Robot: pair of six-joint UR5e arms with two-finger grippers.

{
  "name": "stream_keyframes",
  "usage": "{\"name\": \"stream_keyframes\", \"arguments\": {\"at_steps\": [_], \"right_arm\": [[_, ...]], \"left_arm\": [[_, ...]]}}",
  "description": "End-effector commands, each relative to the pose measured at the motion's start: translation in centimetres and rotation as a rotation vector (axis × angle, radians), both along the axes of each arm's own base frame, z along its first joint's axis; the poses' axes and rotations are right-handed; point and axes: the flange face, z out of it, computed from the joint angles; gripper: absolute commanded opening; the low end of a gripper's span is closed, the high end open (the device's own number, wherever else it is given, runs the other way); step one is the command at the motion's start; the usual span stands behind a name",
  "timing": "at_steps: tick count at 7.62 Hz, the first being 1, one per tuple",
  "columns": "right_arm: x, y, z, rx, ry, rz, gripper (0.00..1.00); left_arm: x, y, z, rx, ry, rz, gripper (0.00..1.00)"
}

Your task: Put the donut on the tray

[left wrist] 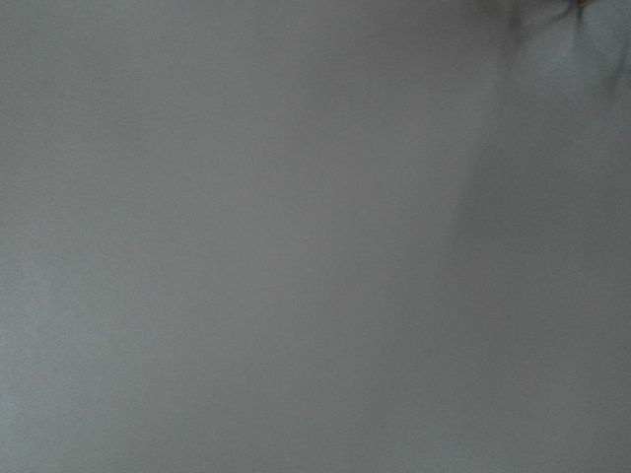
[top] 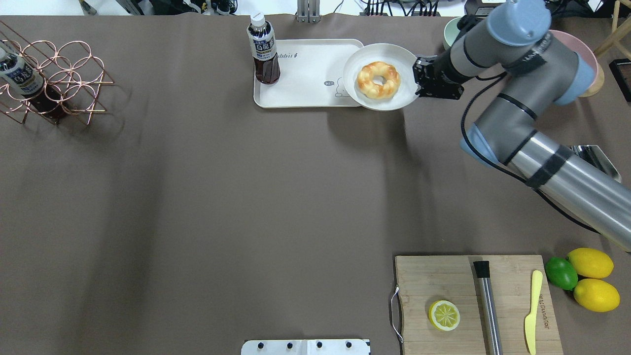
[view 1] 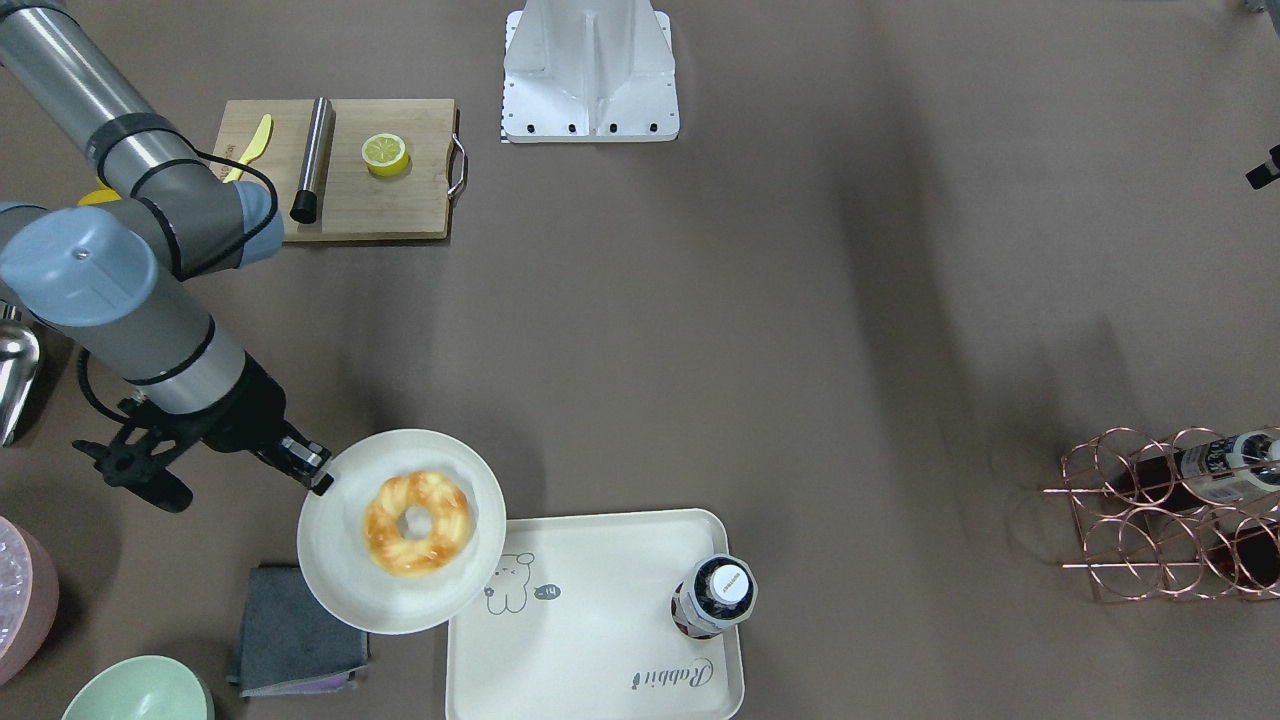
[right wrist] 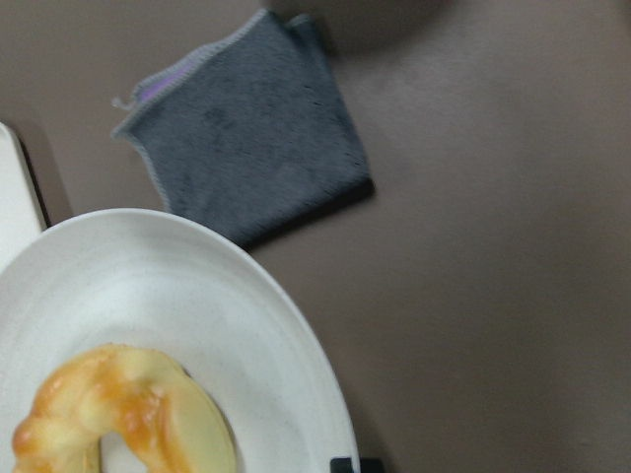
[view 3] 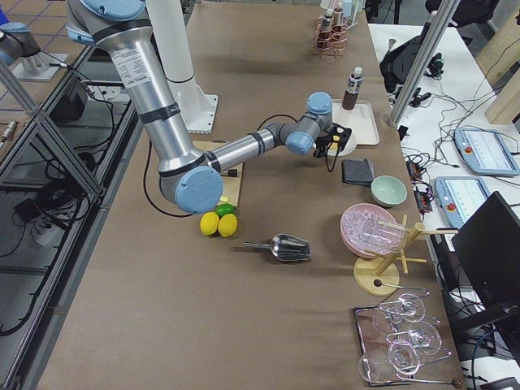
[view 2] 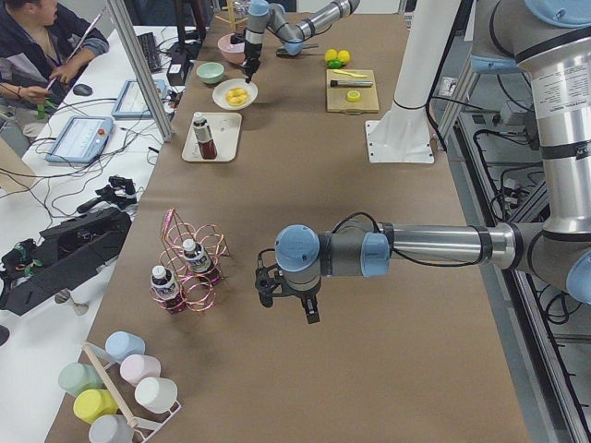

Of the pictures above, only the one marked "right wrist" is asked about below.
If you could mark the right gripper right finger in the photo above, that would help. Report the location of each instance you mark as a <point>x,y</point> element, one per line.
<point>371,465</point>

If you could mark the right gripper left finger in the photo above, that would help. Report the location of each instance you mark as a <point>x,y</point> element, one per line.
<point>341,465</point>

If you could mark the glazed donut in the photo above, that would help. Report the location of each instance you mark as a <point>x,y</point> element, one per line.
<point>165,418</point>

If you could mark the white plate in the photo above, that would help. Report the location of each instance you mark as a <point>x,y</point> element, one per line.
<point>150,279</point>

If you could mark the white rabbit tray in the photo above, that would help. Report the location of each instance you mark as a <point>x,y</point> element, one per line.
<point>22,220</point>

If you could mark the grey folded cloth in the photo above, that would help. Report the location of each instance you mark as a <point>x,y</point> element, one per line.
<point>249,135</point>

